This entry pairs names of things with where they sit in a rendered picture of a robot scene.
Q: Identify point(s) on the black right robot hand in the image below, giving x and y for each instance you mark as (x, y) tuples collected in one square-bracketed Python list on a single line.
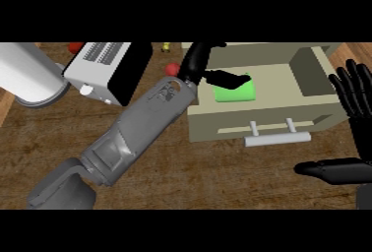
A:
[(360, 138)]

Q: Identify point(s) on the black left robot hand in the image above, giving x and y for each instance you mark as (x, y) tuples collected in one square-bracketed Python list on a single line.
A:
[(193, 62)]

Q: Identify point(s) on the green cup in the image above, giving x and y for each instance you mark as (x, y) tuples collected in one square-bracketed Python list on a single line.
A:
[(236, 94)]

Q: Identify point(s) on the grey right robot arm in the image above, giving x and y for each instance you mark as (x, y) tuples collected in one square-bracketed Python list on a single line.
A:
[(365, 198)]

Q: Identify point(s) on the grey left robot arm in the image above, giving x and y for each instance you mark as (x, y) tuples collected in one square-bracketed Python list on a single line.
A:
[(145, 121)]

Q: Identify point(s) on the beige drawer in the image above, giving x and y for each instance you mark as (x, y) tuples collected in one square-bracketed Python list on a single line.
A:
[(276, 85), (210, 126)]

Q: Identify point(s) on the beige drawer front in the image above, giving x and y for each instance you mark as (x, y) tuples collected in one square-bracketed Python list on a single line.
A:
[(210, 126)]

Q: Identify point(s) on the red round fruit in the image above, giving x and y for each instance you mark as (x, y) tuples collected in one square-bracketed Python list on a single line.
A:
[(171, 69), (74, 47)]

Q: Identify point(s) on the small yellow object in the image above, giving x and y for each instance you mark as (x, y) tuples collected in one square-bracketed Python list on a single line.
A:
[(165, 47)]

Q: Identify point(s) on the beige cabinet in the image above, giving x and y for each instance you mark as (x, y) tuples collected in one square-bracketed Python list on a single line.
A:
[(261, 50)]

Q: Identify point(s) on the white and black appliance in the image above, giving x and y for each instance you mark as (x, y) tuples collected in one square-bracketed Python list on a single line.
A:
[(92, 75)]

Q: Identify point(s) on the white cylinder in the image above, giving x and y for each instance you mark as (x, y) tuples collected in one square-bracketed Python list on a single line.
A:
[(27, 75)]

